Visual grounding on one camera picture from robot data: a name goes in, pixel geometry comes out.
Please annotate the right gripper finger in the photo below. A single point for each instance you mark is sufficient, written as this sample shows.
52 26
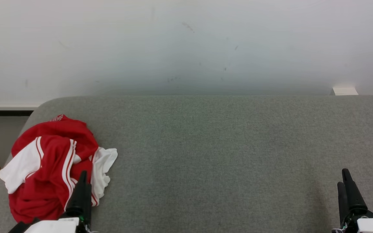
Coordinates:
342 204
355 199

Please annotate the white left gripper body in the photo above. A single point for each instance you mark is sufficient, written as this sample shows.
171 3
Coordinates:
57 226

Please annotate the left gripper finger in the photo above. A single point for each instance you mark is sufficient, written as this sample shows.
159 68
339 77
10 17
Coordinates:
90 207
79 200

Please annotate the red and white jersey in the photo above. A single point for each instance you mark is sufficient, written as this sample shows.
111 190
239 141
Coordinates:
66 129

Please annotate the dark baseboard strip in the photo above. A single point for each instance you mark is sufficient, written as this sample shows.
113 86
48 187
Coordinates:
5 113

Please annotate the red white basketball jersey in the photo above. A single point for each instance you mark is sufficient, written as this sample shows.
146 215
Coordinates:
24 165

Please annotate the small white wall box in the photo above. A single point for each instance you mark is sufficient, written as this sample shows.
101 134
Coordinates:
345 91

